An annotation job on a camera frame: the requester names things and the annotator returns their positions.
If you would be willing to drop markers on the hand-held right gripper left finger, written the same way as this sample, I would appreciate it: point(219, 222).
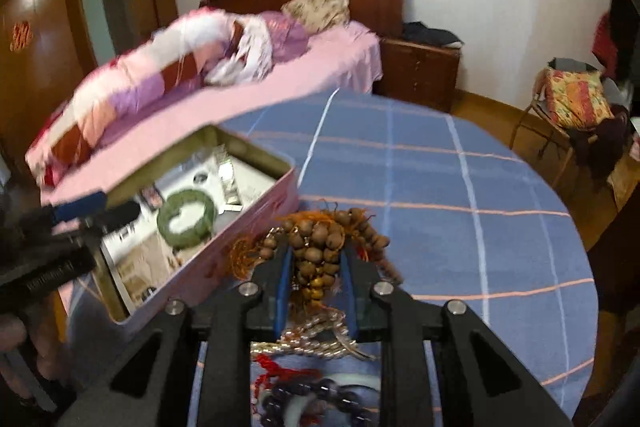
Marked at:
point(285, 294)

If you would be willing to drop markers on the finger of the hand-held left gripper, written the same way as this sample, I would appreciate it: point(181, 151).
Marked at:
point(80, 203)
point(117, 214)

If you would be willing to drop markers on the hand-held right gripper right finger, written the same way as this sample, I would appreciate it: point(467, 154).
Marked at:
point(351, 302)

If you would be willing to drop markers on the pink tin box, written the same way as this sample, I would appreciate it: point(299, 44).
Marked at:
point(225, 257)

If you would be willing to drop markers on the person's left hand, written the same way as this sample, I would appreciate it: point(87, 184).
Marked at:
point(15, 339)

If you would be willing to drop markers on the silver metal watch band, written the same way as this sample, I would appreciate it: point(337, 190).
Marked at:
point(230, 187)

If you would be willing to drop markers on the pink white patchwork quilt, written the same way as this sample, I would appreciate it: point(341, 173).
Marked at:
point(125, 77)

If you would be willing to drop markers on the blue checked tablecloth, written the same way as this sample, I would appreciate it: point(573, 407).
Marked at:
point(425, 182)

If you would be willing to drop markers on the red paper decoration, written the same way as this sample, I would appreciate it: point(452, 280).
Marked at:
point(20, 36)

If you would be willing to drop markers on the wooden wardrobe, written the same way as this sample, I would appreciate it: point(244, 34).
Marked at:
point(45, 7)

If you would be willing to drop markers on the white patterned cloth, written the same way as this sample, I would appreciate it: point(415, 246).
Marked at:
point(245, 52)

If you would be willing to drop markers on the bed with pink sheet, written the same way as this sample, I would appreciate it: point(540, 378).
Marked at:
point(320, 62)

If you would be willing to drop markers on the wooden nightstand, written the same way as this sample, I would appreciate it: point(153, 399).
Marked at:
point(415, 72)

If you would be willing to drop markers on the purple quilt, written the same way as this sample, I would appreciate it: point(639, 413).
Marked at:
point(286, 37)

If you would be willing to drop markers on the dark wooden desk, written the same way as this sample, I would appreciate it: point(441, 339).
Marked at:
point(620, 267)

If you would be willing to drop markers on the dark folded clothes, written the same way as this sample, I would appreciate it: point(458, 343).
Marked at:
point(430, 34)

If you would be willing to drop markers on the floral pillow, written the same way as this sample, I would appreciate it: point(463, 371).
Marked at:
point(320, 4)

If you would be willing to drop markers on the dark clothes on chair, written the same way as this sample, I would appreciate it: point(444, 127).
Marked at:
point(607, 144)

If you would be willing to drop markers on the colourful patterned cushion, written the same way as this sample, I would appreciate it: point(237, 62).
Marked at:
point(575, 97)

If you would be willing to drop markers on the hanging dark and red clothes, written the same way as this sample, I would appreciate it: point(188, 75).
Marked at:
point(617, 32)

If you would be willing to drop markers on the metal frame chair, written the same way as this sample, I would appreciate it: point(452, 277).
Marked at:
point(536, 107)

